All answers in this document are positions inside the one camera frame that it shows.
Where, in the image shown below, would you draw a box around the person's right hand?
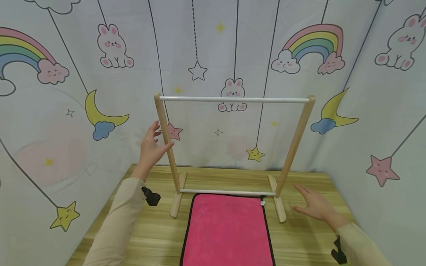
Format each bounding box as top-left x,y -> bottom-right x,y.
291,185 -> 349,232

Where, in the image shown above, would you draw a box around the person's left forearm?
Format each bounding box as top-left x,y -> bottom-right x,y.
82,166 -> 151,266

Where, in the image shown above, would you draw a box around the person's right forearm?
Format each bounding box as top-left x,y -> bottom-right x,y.
335,222 -> 394,266

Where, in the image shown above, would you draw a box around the wooden drying rack white rails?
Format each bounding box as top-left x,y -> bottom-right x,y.
153,93 -> 317,223

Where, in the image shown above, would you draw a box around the person's left hand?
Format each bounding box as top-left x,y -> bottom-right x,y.
138,120 -> 175,171

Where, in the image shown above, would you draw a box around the pink towel black trim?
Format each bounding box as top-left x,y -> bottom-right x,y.
180,193 -> 276,266

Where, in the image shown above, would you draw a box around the black wrist band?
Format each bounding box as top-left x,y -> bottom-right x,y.
331,236 -> 349,265
141,186 -> 162,207

